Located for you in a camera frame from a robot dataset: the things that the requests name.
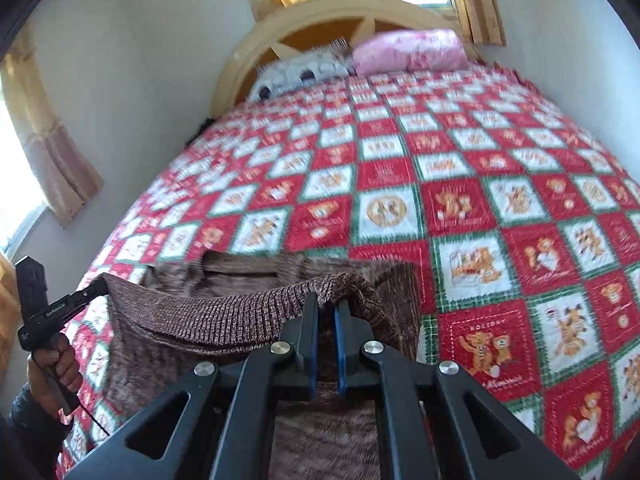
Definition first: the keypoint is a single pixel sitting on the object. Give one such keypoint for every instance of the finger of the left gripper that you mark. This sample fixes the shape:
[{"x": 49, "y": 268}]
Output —
[{"x": 70, "y": 305}]

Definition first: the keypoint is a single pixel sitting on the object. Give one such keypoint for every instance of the red patchwork bedspread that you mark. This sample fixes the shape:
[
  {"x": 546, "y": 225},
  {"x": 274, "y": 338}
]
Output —
[{"x": 522, "y": 228}]

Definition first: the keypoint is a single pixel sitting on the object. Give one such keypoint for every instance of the person's left hand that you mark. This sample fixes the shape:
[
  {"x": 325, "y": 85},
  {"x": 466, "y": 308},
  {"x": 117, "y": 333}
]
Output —
[{"x": 54, "y": 378}]

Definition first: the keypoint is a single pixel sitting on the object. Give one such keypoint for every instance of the brown knit sweater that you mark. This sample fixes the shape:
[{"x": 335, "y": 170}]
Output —
[{"x": 222, "y": 307}]

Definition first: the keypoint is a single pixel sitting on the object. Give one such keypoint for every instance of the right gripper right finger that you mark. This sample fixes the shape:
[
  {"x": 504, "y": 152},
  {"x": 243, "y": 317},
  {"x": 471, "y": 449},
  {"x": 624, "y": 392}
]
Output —
[{"x": 435, "y": 421}]

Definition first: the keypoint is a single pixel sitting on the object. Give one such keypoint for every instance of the beige left curtain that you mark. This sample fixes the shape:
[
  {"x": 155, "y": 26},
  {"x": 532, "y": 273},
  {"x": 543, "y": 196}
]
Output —
[{"x": 67, "y": 179}]

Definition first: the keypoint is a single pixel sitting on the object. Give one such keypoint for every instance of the grey patterned pillow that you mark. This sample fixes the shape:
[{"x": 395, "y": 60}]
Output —
[{"x": 312, "y": 67}]

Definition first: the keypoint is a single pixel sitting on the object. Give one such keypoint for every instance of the yellow right curtain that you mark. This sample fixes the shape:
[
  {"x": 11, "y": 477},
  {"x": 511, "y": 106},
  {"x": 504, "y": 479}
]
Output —
[{"x": 481, "y": 22}]

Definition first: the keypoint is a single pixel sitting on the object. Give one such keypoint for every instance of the left side window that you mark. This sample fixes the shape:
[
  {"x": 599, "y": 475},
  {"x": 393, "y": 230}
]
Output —
[{"x": 22, "y": 199}]

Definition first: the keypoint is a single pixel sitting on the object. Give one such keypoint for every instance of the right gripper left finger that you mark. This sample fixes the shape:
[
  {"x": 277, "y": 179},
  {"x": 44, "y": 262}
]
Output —
[{"x": 217, "y": 421}]

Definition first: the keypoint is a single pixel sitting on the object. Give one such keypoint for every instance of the cream wooden headboard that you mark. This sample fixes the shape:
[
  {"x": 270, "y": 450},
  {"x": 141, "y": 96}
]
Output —
[{"x": 290, "y": 31}]

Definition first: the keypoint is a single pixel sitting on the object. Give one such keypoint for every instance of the pink pillow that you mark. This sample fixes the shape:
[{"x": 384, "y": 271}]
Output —
[{"x": 438, "y": 50}]

